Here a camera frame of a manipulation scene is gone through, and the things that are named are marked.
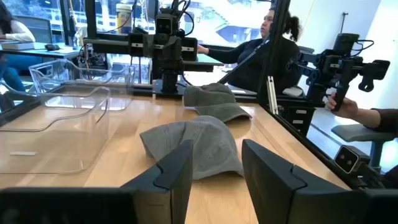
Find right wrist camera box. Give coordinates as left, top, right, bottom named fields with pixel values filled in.
left=154, top=14, right=174, bottom=36

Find aluminium strip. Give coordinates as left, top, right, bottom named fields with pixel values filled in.
left=266, top=75, right=279, bottom=115

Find grey desk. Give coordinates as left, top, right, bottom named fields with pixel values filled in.
left=0, top=42, right=82, bottom=60

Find person's hand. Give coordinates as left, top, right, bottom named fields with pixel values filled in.
left=325, top=92, right=360, bottom=119

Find person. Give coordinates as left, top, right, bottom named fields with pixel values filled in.
left=197, top=7, right=303, bottom=94
left=0, top=1, right=37, bottom=91

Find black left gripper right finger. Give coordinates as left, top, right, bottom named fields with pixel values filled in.
left=241, top=138, right=364, bottom=224

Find person's forearm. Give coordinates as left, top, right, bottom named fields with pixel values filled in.
left=354, top=107, right=398, bottom=138

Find black frame post with crossbar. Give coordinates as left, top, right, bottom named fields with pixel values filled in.
left=82, top=0, right=132, bottom=54

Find white bottle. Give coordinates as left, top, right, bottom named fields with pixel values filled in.
left=115, top=2, right=133, bottom=34

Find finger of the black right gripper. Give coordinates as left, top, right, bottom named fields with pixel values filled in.
left=182, top=37, right=199, bottom=62
left=128, top=32, right=145, bottom=58

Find black leader arm handle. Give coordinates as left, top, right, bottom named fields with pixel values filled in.
left=287, top=32, right=391, bottom=112

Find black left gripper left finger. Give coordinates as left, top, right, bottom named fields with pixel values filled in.
left=120, top=139, right=194, bottom=224

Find clear plastic bin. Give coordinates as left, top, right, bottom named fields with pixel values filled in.
left=28, top=58, right=137, bottom=112
left=0, top=81, right=111, bottom=175

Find black table-level camera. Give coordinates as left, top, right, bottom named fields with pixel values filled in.
left=333, top=144, right=371, bottom=175

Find green desk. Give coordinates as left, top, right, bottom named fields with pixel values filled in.
left=183, top=53, right=224, bottom=73

